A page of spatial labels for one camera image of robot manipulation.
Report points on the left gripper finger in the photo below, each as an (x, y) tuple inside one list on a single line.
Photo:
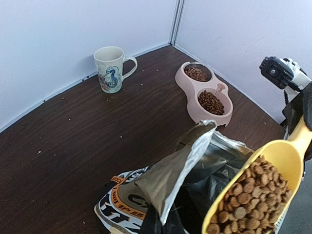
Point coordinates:
[(152, 224)]

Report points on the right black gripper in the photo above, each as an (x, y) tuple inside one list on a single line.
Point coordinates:
[(300, 106)]

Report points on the brown pet food bag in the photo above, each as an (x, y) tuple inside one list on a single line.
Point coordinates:
[(192, 177)]

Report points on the pink double pet bowl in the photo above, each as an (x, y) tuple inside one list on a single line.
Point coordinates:
[(207, 96)]

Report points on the yellow plastic scoop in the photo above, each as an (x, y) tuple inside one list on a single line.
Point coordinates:
[(255, 199)]

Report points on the white patterned mug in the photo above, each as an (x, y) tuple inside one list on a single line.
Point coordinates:
[(109, 62)]

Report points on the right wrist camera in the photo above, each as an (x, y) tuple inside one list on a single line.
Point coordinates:
[(284, 72)]

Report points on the right aluminium frame post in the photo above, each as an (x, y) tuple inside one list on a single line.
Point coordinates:
[(176, 22)]

